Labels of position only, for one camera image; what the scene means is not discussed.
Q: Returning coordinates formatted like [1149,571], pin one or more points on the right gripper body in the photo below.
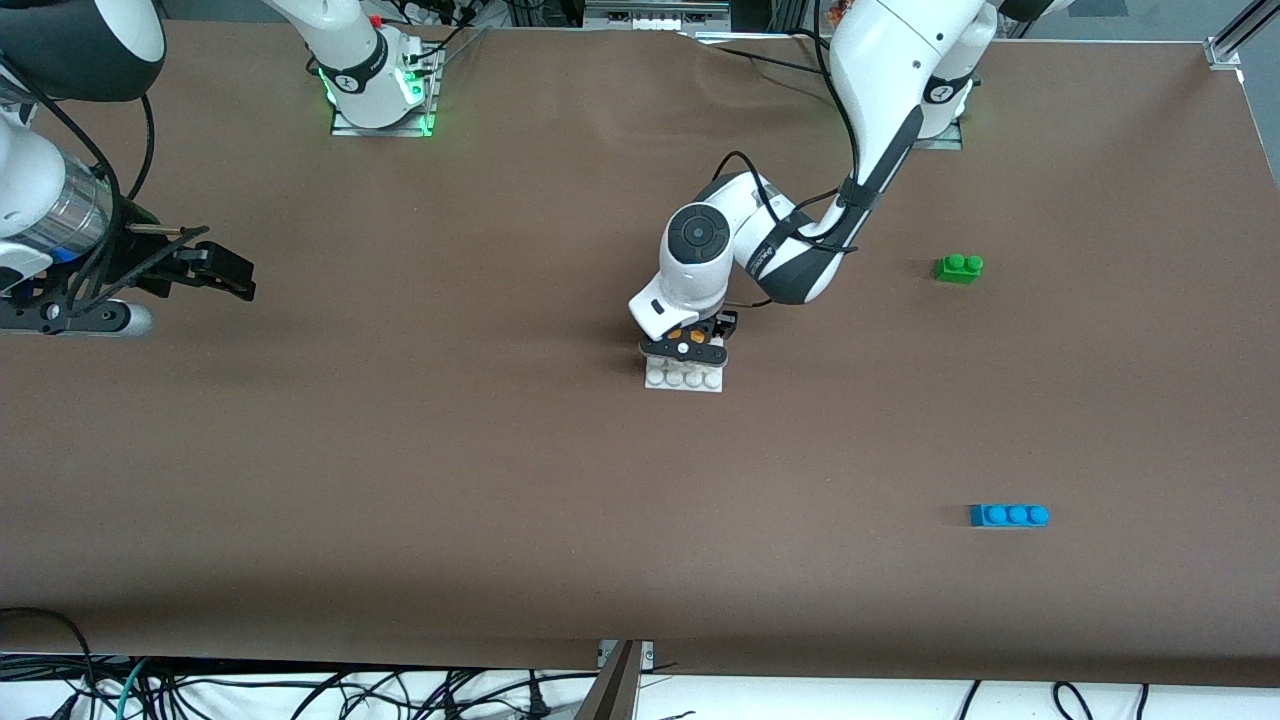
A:
[140,262]

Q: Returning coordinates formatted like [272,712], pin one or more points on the yellow two-stud block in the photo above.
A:
[678,333]

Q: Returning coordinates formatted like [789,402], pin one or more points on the white studded base plate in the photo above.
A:
[685,379]

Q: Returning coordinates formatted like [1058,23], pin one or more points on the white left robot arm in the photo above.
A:
[890,60]

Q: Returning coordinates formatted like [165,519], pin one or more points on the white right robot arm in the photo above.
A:
[350,50]

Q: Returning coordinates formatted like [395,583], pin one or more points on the green two-stud block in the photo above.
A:
[958,270]

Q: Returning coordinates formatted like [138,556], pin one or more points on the blue three-stud block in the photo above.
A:
[1008,516]

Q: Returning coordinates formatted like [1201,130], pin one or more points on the paper table cover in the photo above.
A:
[640,540]

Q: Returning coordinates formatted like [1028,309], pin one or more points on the orange background clutter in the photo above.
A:
[835,12]

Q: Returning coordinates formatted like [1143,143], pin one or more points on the aluminium corner profile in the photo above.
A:
[1225,52]

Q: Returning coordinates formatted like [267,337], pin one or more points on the metal table edge bracket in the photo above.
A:
[615,690]

